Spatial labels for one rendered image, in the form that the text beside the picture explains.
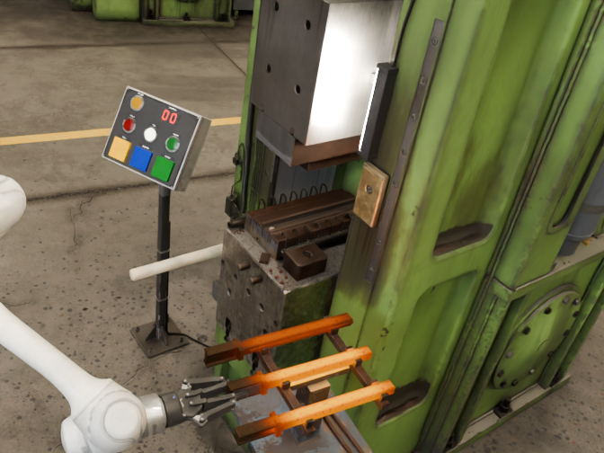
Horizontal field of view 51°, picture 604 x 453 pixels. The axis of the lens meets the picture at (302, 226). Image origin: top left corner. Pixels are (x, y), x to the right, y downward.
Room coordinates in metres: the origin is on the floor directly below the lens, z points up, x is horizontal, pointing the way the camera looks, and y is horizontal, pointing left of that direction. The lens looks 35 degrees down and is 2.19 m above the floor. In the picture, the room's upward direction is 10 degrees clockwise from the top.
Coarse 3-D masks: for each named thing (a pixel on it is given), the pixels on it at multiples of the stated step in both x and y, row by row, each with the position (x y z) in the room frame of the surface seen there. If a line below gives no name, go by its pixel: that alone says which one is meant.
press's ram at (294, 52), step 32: (288, 0) 1.73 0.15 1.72; (320, 0) 1.63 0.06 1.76; (352, 0) 1.66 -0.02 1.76; (384, 0) 1.72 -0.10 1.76; (288, 32) 1.72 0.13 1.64; (320, 32) 1.61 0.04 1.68; (352, 32) 1.66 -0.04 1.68; (384, 32) 1.74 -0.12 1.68; (256, 64) 1.82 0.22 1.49; (288, 64) 1.70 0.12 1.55; (320, 64) 1.60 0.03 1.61; (352, 64) 1.68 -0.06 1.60; (256, 96) 1.80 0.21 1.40; (288, 96) 1.68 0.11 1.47; (320, 96) 1.62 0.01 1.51; (352, 96) 1.69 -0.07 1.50; (288, 128) 1.67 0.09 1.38; (320, 128) 1.63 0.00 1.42; (352, 128) 1.71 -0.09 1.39
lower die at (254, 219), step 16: (336, 192) 2.02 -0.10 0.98; (272, 208) 1.84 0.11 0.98; (288, 208) 1.85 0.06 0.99; (304, 208) 1.86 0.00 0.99; (320, 208) 1.87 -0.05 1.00; (352, 208) 1.91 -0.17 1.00; (256, 224) 1.74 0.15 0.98; (304, 224) 1.76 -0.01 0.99; (320, 224) 1.78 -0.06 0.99; (336, 224) 1.80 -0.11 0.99; (256, 240) 1.73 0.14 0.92; (272, 240) 1.66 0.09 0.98; (304, 240) 1.71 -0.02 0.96; (272, 256) 1.65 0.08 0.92
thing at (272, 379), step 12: (360, 348) 1.21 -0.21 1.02; (312, 360) 1.13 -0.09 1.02; (324, 360) 1.14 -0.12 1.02; (336, 360) 1.15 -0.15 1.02; (348, 360) 1.16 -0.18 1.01; (276, 372) 1.07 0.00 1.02; (288, 372) 1.08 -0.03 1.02; (300, 372) 1.08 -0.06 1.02; (312, 372) 1.10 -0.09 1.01; (228, 384) 1.00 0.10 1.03; (240, 384) 1.01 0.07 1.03; (252, 384) 1.01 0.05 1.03; (264, 384) 1.02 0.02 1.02; (276, 384) 1.05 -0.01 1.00
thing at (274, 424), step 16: (384, 384) 1.10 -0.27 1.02; (336, 400) 1.02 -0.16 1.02; (352, 400) 1.03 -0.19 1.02; (368, 400) 1.05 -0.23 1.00; (272, 416) 0.93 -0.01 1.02; (288, 416) 0.95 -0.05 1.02; (304, 416) 0.96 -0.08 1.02; (320, 416) 0.98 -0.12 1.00; (240, 432) 0.88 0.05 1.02; (256, 432) 0.89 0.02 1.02; (272, 432) 0.91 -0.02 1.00
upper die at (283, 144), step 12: (264, 120) 1.76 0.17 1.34; (264, 132) 1.75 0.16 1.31; (276, 132) 1.71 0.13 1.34; (288, 132) 1.67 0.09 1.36; (264, 144) 1.75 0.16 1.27; (276, 144) 1.70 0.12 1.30; (288, 144) 1.66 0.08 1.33; (300, 144) 1.65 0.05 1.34; (324, 144) 1.71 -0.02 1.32; (336, 144) 1.75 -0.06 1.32; (348, 144) 1.78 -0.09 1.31; (288, 156) 1.65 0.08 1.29; (300, 156) 1.66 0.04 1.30; (312, 156) 1.69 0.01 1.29; (324, 156) 1.72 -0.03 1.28
